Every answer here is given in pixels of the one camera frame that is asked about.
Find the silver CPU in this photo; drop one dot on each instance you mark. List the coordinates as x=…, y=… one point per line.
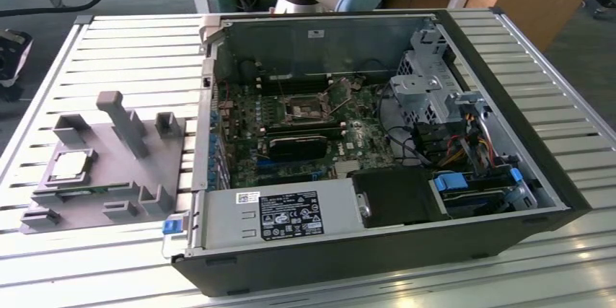
x=72, y=163

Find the CPU socket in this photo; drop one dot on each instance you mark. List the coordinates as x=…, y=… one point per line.
x=305, y=107

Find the grey parts rack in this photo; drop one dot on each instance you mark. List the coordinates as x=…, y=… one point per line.
x=110, y=163

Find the green RAM stick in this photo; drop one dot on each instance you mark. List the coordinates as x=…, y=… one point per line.
x=93, y=189

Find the blue case side latch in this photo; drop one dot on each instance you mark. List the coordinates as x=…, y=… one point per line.
x=173, y=226

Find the black RAM slot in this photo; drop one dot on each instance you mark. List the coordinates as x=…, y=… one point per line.
x=300, y=126
x=297, y=81
x=297, y=84
x=300, y=131
x=297, y=87

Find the silver power supply unit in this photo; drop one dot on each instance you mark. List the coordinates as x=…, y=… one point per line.
x=221, y=214

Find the white case sticker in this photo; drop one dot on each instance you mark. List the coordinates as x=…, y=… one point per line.
x=314, y=34

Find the black graphics card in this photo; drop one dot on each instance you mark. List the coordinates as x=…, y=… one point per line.
x=297, y=151

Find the silver chipset heatsink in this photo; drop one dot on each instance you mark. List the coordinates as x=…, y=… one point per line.
x=346, y=167

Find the green motherboard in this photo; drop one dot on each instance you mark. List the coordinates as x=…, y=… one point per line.
x=370, y=120

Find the metal drive cage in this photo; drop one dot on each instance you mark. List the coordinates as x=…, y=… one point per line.
x=418, y=102

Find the black fan shroud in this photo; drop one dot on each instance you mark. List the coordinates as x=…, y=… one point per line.
x=398, y=192

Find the black PC case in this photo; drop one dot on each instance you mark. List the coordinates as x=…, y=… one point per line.
x=336, y=268

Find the blue disk carrier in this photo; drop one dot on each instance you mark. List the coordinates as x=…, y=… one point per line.
x=449, y=181

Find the black disk drive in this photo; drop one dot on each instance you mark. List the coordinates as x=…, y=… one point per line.
x=473, y=200

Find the blue drive latch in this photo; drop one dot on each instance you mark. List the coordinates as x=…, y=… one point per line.
x=514, y=175

